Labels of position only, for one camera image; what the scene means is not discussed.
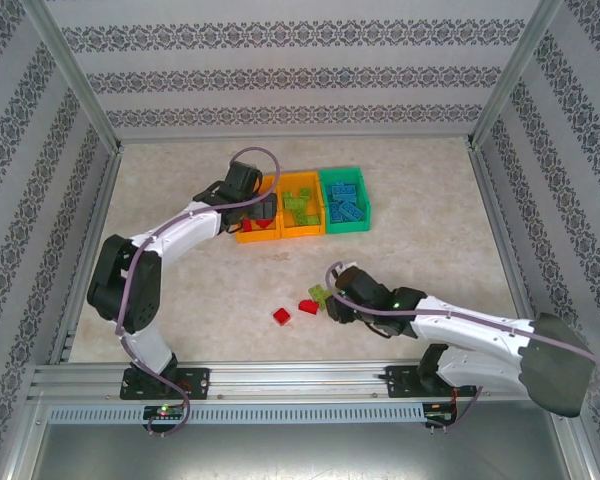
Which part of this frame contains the orange plastic bin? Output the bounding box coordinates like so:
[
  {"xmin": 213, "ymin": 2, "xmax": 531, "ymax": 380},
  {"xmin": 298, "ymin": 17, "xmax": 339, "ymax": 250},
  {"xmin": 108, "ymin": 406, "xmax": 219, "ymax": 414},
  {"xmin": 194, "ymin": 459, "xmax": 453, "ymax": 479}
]
[
  {"xmin": 275, "ymin": 171, "xmax": 329, "ymax": 240},
  {"xmin": 234, "ymin": 173, "xmax": 284, "ymax": 245}
]

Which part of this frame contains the green plastic bin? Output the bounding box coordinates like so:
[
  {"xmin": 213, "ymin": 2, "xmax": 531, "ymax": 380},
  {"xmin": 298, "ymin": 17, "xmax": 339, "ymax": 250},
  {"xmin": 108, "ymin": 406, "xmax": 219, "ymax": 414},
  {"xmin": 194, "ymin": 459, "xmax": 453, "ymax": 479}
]
[{"xmin": 318, "ymin": 166, "xmax": 374, "ymax": 235}]

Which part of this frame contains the small circuit board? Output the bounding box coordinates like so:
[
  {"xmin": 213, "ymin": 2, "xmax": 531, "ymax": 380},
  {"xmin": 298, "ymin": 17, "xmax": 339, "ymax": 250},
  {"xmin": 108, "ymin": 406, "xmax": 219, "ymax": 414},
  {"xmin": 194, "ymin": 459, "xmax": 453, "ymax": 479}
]
[
  {"xmin": 424, "ymin": 407, "xmax": 459, "ymax": 426},
  {"xmin": 143, "ymin": 404, "xmax": 187, "ymax": 420}
]

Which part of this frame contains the grey metal panel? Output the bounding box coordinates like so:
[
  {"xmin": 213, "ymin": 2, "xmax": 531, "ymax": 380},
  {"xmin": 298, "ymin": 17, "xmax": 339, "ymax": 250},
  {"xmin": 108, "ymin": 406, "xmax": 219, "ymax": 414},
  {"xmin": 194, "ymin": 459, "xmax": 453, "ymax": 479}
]
[{"xmin": 9, "ymin": 422, "xmax": 594, "ymax": 480}]

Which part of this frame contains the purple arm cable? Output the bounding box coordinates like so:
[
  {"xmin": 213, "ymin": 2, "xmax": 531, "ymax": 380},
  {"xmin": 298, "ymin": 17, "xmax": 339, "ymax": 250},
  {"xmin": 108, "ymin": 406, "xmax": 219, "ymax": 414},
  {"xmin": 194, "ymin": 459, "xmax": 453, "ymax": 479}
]
[
  {"xmin": 325, "ymin": 260, "xmax": 600, "ymax": 434},
  {"xmin": 115, "ymin": 147, "xmax": 281, "ymax": 439}
]

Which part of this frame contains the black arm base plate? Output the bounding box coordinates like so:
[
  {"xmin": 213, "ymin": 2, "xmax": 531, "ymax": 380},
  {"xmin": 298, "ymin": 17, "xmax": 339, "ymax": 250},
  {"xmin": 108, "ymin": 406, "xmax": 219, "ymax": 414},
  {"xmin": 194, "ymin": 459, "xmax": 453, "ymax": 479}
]
[
  {"xmin": 119, "ymin": 367, "xmax": 211, "ymax": 401},
  {"xmin": 384, "ymin": 364, "xmax": 479, "ymax": 399}
]

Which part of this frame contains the aluminium back rail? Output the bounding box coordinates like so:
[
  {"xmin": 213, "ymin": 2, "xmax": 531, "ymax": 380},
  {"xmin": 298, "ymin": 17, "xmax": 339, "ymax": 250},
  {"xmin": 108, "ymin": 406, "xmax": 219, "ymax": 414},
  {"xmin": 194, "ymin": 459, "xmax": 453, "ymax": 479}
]
[{"xmin": 114, "ymin": 132, "xmax": 476, "ymax": 146}]

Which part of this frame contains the long aluminium mounting rail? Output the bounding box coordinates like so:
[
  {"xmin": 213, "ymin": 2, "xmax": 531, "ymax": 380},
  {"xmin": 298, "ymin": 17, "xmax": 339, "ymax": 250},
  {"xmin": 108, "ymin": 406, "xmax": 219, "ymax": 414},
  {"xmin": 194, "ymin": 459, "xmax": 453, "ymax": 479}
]
[{"xmin": 27, "ymin": 362, "xmax": 576, "ymax": 402}]

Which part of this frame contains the aluminium side rail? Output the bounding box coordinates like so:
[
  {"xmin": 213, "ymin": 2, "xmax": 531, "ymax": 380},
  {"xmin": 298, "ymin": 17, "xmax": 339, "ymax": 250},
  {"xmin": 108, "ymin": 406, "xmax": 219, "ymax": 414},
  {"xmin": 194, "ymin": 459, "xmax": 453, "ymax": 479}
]
[
  {"xmin": 468, "ymin": 144, "xmax": 551, "ymax": 359},
  {"xmin": 49, "ymin": 149, "xmax": 124, "ymax": 366}
]

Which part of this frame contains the slotted grey cable tray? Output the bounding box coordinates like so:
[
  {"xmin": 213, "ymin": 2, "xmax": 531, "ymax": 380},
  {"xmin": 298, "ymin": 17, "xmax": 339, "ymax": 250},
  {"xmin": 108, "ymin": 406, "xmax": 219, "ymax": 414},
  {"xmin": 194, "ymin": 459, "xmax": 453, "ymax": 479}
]
[{"xmin": 47, "ymin": 403, "xmax": 426, "ymax": 424}]

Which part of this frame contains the aluminium frame post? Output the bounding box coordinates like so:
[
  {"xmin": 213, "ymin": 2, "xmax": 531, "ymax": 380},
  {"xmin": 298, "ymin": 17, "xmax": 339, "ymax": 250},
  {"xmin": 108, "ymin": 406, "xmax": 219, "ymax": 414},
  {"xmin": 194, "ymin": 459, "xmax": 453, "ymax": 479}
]
[
  {"xmin": 22, "ymin": 0, "xmax": 124, "ymax": 154},
  {"xmin": 467, "ymin": 0, "xmax": 566, "ymax": 149}
]

